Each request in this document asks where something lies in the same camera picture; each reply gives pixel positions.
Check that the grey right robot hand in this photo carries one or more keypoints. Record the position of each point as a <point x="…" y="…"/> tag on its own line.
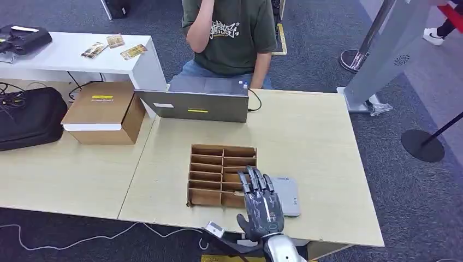
<point x="264" y="213"/>

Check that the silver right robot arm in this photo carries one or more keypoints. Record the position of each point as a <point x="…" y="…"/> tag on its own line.
<point x="284" y="251"/>

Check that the grey flat device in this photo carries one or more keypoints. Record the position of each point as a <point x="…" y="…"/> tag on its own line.
<point x="289" y="197"/>

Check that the wooden divided card box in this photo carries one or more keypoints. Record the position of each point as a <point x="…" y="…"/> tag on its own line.
<point x="208" y="180"/>

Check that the grey laptop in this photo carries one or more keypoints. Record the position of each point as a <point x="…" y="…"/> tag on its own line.
<point x="202" y="105"/>

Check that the clear plastic bag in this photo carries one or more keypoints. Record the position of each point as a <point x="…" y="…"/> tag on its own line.
<point x="380" y="108"/>

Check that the person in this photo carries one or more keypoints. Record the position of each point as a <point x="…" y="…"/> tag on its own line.
<point x="235" y="47"/>
<point x="433" y="37"/>

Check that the yellow floor tape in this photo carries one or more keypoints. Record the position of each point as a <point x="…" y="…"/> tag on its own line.
<point x="281" y="39"/>

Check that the brown cardboard box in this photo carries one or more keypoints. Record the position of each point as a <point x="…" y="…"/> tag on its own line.
<point x="105" y="112"/>

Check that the grey kiosk stand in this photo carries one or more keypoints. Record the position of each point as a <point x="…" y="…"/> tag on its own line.
<point x="390" y="54"/>

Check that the printed card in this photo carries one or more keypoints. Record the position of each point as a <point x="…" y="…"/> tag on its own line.
<point x="94" y="50"/>
<point x="134" y="52"/>
<point x="115" y="41"/>

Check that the black box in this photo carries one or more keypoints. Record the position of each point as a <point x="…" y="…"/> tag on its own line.
<point x="117" y="8"/>

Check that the black bag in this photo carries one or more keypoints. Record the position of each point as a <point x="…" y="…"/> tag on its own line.
<point x="29" y="119"/>

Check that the white side table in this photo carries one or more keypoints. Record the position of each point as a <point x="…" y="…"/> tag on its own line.
<point x="65" y="54"/>

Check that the red barrier belt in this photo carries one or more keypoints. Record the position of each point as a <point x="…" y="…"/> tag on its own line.
<point x="454" y="14"/>

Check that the black case with white label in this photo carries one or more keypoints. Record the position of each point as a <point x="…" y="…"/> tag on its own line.
<point x="23" y="39"/>

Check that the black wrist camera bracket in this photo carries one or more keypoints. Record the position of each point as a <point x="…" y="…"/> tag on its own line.
<point x="237" y="245"/>

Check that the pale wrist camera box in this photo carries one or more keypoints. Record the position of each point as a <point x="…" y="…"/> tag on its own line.
<point x="215" y="229"/>

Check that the steel stanchion post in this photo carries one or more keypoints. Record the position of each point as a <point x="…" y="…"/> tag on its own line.
<point x="371" y="29"/>

